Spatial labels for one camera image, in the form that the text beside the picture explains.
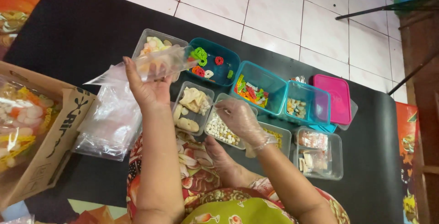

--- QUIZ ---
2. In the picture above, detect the person's left hand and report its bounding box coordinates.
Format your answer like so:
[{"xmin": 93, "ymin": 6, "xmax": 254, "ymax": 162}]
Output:
[{"xmin": 123, "ymin": 57, "xmax": 181, "ymax": 111}]

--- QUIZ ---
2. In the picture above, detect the person's right hand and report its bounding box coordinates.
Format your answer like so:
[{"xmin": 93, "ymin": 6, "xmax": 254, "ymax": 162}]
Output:
[{"xmin": 214, "ymin": 98, "xmax": 277, "ymax": 148}]

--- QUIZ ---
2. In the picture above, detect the clear plastic bag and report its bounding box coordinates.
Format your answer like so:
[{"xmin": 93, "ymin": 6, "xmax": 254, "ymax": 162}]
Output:
[{"xmin": 83, "ymin": 45, "xmax": 199, "ymax": 87}]

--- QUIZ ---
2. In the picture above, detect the clear container with white pellets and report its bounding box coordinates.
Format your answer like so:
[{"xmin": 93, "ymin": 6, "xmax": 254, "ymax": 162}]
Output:
[{"xmin": 204, "ymin": 93, "xmax": 258, "ymax": 150}]

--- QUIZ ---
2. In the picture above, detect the pile of white pellet crackers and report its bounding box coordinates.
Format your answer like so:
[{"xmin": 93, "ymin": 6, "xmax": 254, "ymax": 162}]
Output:
[{"xmin": 206, "ymin": 111, "xmax": 241, "ymax": 146}]

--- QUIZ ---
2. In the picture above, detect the pile of colourful stick crackers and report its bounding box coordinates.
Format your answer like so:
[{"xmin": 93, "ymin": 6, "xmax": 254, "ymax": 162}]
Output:
[{"xmin": 233, "ymin": 74, "xmax": 269, "ymax": 108}]

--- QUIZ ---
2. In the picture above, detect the clear container with beige crackers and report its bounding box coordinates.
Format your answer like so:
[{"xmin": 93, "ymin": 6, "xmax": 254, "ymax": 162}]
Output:
[{"xmin": 171, "ymin": 81, "xmax": 215, "ymax": 137}]

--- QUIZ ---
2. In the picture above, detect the large wavy beige cracker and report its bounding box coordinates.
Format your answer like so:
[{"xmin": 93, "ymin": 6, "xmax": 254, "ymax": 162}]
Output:
[{"xmin": 179, "ymin": 87, "xmax": 210, "ymax": 113}]

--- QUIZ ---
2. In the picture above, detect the teal container with flower crackers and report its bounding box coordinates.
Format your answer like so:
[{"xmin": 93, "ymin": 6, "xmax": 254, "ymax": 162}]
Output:
[{"xmin": 187, "ymin": 37, "xmax": 241, "ymax": 88}]

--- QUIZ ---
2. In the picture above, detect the oval beige cracker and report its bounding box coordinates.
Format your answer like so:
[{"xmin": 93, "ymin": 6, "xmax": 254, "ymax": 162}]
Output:
[{"xmin": 176, "ymin": 117, "xmax": 200, "ymax": 133}]

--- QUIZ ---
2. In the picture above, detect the large teal container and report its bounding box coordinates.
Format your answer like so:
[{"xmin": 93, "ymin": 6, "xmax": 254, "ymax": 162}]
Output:
[{"xmin": 230, "ymin": 60, "xmax": 288, "ymax": 116}]

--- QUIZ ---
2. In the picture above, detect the green flower cracker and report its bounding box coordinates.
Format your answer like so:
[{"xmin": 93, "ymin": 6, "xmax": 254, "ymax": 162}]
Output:
[{"xmin": 190, "ymin": 47, "xmax": 208, "ymax": 67}]

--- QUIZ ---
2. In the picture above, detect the person's foot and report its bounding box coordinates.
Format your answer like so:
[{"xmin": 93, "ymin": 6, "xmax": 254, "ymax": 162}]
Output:
[{"xmin": 204, "ymin": 136, "xmax": 263, "ymax": 187}]

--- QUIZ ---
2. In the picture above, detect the pile of yellow pellet crackers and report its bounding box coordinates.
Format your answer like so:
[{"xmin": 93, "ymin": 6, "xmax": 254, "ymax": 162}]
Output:
[{"xmin": 262, "ymin": 127, "xmax": 283, "ymax": 149}]

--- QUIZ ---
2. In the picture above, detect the clear container with yellow pellets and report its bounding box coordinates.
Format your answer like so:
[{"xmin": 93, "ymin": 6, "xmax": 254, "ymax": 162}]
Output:
[{"xmin": 245, "ymin": 121, "xmax": 292, "ymax": 159}]

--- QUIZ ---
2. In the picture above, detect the pile of beige small crackers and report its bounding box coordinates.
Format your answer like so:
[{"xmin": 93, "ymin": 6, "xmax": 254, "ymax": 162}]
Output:
[{"xmin": 287, "ymin": 97, "xmax": 307, "ymax": 119}]

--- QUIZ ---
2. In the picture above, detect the person's patterned dress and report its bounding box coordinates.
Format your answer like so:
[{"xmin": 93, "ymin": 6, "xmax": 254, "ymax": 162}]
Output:
[{"xmin": 126, "ymin": 131, "xmax": 351, "ymax": 224}]

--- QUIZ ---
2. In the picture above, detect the small teal container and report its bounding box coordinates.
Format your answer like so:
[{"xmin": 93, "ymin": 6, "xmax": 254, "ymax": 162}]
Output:
[{"xmin": 281, "ymin": 80, "xmax": 331, "ymax": 126}]

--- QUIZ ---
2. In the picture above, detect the pink seasoning packet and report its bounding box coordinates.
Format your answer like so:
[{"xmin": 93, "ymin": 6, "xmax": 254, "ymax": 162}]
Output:
[{"xmin": 298, "ymin": 130, "xmax": 329, "ymax": 150}]

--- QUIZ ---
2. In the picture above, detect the pile of pale round crackers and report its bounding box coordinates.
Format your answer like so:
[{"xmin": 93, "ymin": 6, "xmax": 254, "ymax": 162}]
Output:
[{"xmin": 140, "ymin": 36, "xmax": 173, "ymax": 56}]

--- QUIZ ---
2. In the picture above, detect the clear container with pale crackers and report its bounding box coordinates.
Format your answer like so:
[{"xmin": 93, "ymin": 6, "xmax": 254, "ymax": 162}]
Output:
[{"xmin": 132, "ymin": 29, "xmax": 189, "ymax": 60}]

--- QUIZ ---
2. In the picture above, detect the teal container lid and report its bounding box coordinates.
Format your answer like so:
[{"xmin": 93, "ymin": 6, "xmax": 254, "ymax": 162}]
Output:
[{"xmin": 308, "ymin": 123, "xmax": 338, "ymax": 134}]

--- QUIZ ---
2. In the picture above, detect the clear packet of beige pieces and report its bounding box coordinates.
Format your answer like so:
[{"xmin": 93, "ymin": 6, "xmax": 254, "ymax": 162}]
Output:
[{"xmin": 298, "ymin": 149, "xmax": 332, "ymax": 174}]

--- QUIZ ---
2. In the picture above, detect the pink container lid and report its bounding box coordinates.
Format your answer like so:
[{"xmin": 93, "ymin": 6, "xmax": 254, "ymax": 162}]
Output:
[{"xmin": 313, "ymin": 74, "xmax": 352, "ymax": 126}]

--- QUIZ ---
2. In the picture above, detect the clear container with packets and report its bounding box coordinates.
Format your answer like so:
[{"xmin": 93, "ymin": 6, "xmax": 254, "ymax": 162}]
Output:
[{"xmin": 293, "ymin": 126, "xmax": 344, "ymax": 181}]

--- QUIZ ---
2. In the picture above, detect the pile of clear plastic bags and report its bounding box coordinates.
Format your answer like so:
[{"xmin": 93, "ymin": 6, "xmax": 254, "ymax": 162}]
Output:
[{"xmin": 71, "ymin": 80, "xmax": 143, "ymax": 162}]

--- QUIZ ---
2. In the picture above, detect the clear container lid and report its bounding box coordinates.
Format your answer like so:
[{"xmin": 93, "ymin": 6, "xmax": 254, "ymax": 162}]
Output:
[{"xmin": 336, "ymin": 99, "xmax": 359, "ymax": 131}]

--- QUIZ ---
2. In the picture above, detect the black floor mat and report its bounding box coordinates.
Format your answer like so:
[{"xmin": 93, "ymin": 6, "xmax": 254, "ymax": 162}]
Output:
[{"xmin": 3, "ymin": 0, "xmax": 404, "ymax": 224}]

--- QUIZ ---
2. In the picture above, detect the brown cardboard box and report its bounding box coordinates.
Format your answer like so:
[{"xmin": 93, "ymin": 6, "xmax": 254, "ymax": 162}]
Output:
[{"xmin": 0, "ymin": 60, "xmax": 96, "ymax": 211}]

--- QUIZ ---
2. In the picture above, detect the black metal rod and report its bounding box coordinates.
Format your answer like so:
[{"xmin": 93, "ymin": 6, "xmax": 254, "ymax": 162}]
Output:
[
  {"xmin": 335, "ymin": 0, "xmax": 439, "ymax": 21},
  {"xmin": 388, "ymin": 51, "xmax": 439, "ymax": 96}
]

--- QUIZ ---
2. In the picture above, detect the orange printed banner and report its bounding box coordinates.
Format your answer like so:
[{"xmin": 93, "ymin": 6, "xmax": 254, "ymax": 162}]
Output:
[
  {"xmin": 0, "ymin": 0, "xmax": 59, "ymax": 60},
  {"xmin": 395, "ymin": 101, "xmax": 421, "ymax": 224}
]

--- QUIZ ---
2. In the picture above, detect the brown wooden furniture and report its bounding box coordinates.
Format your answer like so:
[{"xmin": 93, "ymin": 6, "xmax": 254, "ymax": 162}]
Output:
[{"xmin": 399, "ymin": 0, "xmax": 439, "ymax": 224}]

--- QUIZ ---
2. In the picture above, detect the bag of mixed crackers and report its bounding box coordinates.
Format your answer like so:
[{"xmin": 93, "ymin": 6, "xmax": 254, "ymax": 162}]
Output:
[{"xmin": 0, "ymin": 75, "xmax": 63, "ymax": 187}]

